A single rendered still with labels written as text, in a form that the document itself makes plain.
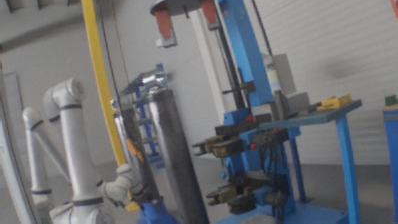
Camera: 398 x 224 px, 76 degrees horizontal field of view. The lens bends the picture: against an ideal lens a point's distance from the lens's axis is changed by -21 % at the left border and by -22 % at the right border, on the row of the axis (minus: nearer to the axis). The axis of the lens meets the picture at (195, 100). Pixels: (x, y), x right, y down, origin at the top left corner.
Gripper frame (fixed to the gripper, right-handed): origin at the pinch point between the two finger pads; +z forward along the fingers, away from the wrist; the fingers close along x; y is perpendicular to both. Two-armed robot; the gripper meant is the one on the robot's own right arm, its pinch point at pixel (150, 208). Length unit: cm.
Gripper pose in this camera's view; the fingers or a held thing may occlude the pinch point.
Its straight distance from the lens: 191.1
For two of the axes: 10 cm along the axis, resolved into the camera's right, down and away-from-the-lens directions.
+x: 8.3, -1.1, -5.5
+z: 3.7, 8.5, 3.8
